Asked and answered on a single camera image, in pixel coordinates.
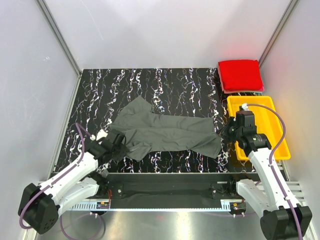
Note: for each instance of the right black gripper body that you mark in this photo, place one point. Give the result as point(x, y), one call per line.
point(230, 132)

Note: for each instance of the folded red t-shirt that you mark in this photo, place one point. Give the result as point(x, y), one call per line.
point(242, 67)

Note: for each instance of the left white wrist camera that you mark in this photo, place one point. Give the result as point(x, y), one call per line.
point(101, 134)

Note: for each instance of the white slotted cable duct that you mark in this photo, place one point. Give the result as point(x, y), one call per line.
point(119, 205)

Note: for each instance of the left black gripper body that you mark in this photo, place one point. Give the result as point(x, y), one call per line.
point(119, 152)

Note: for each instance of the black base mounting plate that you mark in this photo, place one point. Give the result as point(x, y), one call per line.
point(175, 187)

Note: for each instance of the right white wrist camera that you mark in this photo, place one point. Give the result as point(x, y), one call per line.
point(244, 107)

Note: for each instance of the aluminium rail profile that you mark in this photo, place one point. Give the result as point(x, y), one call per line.
point(294, 187)

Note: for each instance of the aluminium frame post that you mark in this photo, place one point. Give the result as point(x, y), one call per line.
point(278, 30)
point(44, 8)

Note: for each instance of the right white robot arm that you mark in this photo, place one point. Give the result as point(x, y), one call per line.
point(281, 215)

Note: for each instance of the right aluminium frame post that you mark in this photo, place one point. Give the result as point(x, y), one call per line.
point(278, 30)

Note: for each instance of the left aluminium frame post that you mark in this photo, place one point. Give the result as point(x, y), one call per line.
point(44, 8)

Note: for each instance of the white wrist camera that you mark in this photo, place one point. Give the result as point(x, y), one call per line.
point(244, 107)
point(101, 134)

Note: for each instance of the grey t-shirt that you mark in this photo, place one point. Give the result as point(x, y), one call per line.
point(146, 132)

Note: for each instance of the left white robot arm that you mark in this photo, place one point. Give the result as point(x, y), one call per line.
point(42, 205)

